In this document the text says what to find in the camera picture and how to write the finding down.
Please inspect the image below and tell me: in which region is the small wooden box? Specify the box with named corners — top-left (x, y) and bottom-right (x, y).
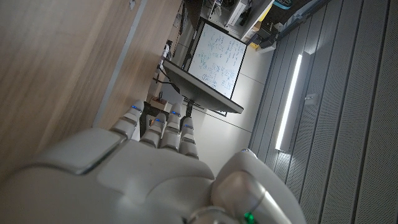
top-left (150, 96), bottom-right (170, 112)

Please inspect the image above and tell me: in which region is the long ceiling light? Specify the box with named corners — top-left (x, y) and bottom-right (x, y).
top-left (274, 53), bottom-right (304, 153)

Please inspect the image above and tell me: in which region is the white shelf cabinet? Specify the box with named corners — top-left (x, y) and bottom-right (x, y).
top-left (205, 0), bottom-right (276, 42)

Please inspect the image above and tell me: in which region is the black computer monitor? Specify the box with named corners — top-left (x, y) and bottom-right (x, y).
top-left (162, 58), bottom-right (244, 114)

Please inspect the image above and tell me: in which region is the whiteboard with writing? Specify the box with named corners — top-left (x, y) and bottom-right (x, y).
top-left (187, 19), bottom-right (248, 100)

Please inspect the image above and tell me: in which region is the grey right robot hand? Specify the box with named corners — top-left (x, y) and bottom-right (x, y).
top-left (0, 98), bottom-right (308, 224)

